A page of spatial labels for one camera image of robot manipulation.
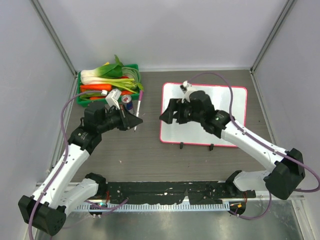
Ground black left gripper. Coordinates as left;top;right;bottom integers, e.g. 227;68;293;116
97;103;142;133

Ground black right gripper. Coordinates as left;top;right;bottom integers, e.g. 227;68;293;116
159;98;204;125

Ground white marker with pink cap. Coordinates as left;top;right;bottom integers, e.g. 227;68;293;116
136;90;144;117

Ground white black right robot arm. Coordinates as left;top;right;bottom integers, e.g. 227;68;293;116
159;90;306;200

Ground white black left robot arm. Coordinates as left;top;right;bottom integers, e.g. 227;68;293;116
18;102;143;237

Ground blue silver energy drink can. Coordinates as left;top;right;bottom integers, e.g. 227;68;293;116
121;94;134;111

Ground green onion toy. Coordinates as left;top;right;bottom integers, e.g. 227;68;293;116
80;77;144;94

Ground green leaf vegetable toy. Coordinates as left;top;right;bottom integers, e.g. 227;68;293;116
79;91;105;101

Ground green plastic tray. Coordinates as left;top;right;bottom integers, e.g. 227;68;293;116
76;63;144;107

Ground bok choy toy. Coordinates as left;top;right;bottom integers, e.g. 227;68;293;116
80;55;124;80

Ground orange carrot toy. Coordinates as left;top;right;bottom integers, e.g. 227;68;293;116
80;83;113;92

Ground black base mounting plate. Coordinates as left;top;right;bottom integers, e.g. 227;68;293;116
89;181;256;205

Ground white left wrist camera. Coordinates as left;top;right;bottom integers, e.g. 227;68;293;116
105;88;122;110

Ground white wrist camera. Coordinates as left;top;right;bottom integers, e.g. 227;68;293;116
180;80;197;103
105;88;122;110

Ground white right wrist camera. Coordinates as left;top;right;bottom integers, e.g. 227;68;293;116
180;80;197;103

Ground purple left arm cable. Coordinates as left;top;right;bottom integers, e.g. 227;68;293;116
27;90;129;234

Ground white slotted cable duct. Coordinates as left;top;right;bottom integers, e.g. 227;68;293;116
74;201;230;213

